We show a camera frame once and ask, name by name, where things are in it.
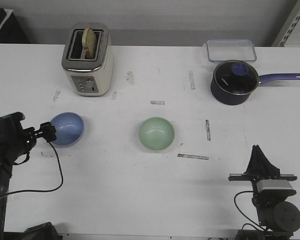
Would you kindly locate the black box in corner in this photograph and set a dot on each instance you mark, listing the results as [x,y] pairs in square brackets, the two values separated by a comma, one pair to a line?
[11,31]

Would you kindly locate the dark blue saucepan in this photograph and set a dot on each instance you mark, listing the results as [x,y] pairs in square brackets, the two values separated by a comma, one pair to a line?
[233,100]

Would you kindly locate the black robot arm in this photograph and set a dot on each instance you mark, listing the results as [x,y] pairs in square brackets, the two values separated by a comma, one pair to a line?
[16,141]
[278,219]

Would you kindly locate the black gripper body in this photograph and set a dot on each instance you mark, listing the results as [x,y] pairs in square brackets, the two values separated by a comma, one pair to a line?
[46,130]
[256,178]

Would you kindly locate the cream two-slot toaster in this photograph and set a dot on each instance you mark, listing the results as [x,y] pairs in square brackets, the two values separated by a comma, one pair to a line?
[88,77]

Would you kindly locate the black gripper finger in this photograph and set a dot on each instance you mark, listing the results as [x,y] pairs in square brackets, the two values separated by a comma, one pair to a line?
[266,168]
[253,165]

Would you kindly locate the toast slice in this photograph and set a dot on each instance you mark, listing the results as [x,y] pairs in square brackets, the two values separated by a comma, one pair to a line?
[89,43]

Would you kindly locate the blue bowl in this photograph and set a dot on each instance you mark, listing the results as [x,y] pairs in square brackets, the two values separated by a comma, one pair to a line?
[69,128]

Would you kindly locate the glass pot lid blue knob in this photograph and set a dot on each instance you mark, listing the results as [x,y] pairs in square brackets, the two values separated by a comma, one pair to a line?
[236,77]

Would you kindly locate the white slotted shelf rack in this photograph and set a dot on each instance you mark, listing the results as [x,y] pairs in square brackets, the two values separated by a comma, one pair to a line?
[288,26]

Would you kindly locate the clear plastic food container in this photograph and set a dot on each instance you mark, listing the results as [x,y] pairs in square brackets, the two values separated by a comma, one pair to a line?
[219,50]

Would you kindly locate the green bowl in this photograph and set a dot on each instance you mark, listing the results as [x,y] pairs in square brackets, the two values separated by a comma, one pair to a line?
[156,134]

